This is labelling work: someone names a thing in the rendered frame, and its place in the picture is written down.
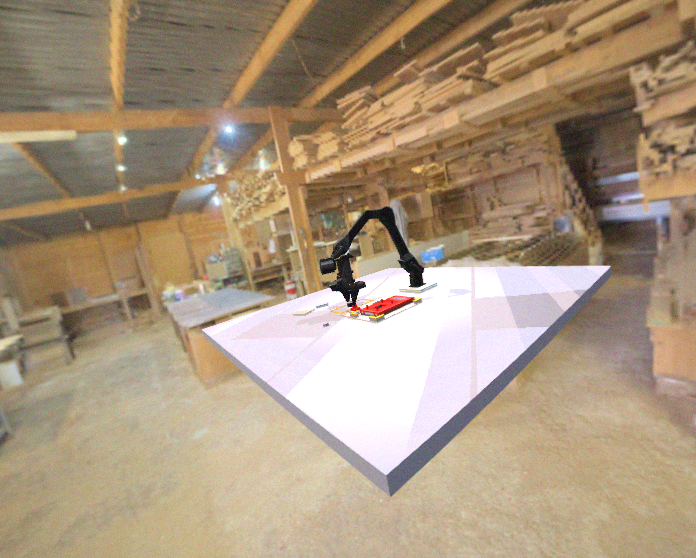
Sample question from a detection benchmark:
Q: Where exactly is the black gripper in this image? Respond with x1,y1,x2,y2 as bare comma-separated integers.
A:
337,269,366,303

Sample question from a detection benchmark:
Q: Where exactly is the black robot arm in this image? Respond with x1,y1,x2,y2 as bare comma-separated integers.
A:
319,206,427,292

